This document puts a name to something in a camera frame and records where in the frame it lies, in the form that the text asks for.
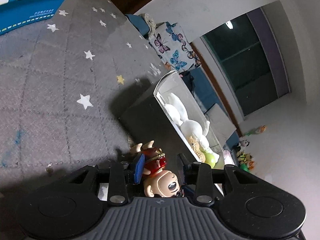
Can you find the grey star table mat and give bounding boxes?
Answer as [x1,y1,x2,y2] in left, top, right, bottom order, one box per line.
[1,0,167,197]

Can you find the blue sofa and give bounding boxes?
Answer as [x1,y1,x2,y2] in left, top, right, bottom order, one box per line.
[125,13,241,153]

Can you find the grey cushion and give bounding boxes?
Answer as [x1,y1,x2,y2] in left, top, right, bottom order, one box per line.
[205,103,236,146]

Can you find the pink tissue pack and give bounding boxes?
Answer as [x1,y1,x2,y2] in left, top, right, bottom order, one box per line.
[222,150,235,165]

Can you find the butterfly pattern pillow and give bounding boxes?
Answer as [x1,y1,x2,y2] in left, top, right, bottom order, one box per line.
[149,22,201,73]

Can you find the dark window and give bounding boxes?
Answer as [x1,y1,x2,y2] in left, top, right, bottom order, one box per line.
[202,8,290,116]

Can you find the tan peanut toy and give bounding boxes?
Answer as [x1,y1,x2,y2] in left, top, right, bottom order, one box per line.
[187,136,206,163]

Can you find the black backpack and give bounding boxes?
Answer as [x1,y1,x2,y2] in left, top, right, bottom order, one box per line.
[179,71,195,94]

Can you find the panda plush toy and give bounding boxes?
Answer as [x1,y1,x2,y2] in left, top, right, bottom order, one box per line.
[233,140,250,152]

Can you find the beige folded blanket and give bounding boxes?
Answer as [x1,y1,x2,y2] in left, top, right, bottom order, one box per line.
[140,13,157,36]

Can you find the white cardboard box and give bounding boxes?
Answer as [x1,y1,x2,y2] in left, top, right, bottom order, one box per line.
[120,71,224,172]

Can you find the white plush rabbit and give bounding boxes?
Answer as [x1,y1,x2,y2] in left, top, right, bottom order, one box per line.
[164,93,210,150]

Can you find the blue yellow tissue box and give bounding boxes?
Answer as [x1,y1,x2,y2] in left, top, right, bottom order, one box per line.
[0,0,65,35]

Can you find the yellow orange plush toys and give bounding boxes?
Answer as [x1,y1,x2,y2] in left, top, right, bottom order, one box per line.
[237,152,255,172]

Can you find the red black doll figure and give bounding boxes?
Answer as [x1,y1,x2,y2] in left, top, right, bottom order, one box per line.
[130,140,184,198]

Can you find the green apple toy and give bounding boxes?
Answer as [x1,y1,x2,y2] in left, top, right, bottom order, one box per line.
[204,152,220,168]

